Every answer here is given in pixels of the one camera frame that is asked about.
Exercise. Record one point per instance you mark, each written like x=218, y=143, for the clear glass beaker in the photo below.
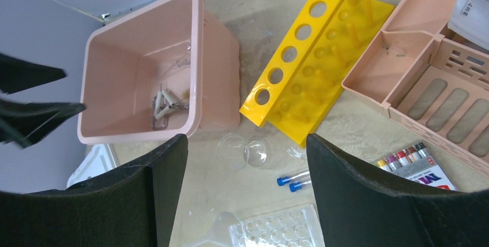
x=235, y=152

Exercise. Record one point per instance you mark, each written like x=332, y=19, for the yellow test tube rack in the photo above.
x=302, y=80

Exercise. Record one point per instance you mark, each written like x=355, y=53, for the marker pen pack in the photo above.
x=417, y=164

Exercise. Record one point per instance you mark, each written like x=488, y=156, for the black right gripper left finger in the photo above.
x=132, y=205

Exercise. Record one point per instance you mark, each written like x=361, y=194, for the plastic bag in organizer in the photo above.
x=469, y=19

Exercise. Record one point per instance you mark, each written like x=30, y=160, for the white bin lid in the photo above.
x=99, y=160

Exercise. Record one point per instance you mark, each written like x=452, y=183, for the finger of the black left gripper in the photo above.
x=26, y=124
x=18, y=75

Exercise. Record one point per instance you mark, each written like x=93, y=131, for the pink plastic bin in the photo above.
x=175, y=43

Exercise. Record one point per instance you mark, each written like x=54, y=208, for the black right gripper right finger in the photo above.
x=360, y=204

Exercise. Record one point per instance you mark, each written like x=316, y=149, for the clear plastic funnel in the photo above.
x=219, y=233

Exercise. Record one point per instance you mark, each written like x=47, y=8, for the metal crucible tongs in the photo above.
x=164, y=119

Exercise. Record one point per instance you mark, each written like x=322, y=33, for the blue capped test tube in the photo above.
x=299, y=185
x=286, y=179

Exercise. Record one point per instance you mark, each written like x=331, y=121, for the pink plastic desk organizer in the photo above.
x=425, y=77

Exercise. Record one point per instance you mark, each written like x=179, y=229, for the clear well plate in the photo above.
x=294, y=226

